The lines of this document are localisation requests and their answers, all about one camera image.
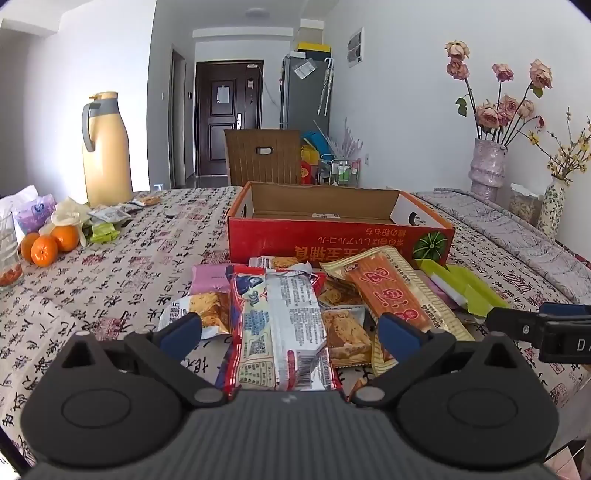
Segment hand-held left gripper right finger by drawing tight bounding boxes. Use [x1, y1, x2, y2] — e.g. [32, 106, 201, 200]
[351, 313, 532, 409]

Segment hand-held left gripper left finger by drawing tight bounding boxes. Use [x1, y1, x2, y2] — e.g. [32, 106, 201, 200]
[60, 312, 229, 408]

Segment yellow thermos jug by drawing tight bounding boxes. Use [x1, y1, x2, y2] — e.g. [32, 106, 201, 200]
[82, 91, 135, 208]

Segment beige storage box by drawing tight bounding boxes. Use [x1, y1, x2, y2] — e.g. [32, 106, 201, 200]
[298, 19, 327, 44]

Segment grey quilted cloth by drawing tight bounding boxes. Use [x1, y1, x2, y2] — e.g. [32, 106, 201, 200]
[411, 187, 591, 306]

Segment green snack packet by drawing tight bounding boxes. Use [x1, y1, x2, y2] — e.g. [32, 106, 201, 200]
[90, 222, 121, 245]

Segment clear drinking glass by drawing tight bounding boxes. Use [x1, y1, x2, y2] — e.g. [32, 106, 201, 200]
[0, 212, 24, 289]

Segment metal wire cart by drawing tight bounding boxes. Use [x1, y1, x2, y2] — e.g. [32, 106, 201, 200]
[318, 157, 361, 188]

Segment dried pink rose bouquet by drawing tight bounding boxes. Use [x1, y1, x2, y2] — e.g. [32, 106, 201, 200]
[444, 41, 554, 147]

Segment red cardboard box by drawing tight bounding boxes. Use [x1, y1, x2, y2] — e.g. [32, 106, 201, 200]
[226, 181, 456, 268]

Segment large white snack packet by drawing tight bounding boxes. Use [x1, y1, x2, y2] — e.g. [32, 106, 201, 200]
[88, 206, 127, 225]

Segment pink snack packet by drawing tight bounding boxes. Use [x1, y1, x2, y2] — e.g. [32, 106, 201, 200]
[191, 264, 232, 296]

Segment purple tissue packet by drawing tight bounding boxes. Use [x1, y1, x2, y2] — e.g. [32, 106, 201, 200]
[13, 194, 57, 234]

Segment small floral vase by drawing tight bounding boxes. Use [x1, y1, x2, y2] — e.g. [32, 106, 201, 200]
[537, 180, 567, 241]

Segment long orange snack packet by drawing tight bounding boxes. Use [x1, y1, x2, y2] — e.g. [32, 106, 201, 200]
[321, 246, 476, 377]

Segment white folded umbrella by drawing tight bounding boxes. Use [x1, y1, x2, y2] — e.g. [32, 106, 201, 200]
[318, 58, 334, 116]

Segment blue bag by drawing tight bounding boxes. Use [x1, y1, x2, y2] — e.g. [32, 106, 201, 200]
[302, 131, 331, 156]

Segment grey refrigerator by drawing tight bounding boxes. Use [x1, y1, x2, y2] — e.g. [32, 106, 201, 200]
[280, 54, 331, 133]

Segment pale dried grass bundle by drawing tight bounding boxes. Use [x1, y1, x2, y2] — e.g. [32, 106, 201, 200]
[330, 117, 366, 160]

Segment yellow-green snack packet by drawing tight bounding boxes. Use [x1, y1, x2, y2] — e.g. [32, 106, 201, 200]
[414, 258, 511, 319]

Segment lilac snack packet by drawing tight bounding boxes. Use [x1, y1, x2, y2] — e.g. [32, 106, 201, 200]
[429, 276, 465, 309]

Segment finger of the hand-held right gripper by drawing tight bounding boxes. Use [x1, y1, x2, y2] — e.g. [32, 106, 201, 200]
[539, 302, 591, 319]
[485, 306, 549, 347]

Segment yellow flower branch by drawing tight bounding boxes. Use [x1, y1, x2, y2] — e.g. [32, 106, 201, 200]
[529, 107, 591, 186]

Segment glass jar with nuts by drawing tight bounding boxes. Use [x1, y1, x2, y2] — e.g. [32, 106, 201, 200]
[509, 183, 545, 227]

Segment dark brown entrance door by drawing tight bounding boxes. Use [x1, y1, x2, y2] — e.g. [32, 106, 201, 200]
[195, 60, 265, 177]

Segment brown biscuit packet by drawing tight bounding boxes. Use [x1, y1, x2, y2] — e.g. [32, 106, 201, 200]
[321, 307, 375, 368]

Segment red and white snack packet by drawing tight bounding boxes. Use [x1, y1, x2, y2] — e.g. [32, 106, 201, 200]
[225, 265, 345, 400]

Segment pink ribbed vase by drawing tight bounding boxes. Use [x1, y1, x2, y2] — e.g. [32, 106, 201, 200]
[468, 138, 509, 203]

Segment wooden chair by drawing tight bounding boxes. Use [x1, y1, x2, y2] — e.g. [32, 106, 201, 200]
[223, 129, 304, 188]

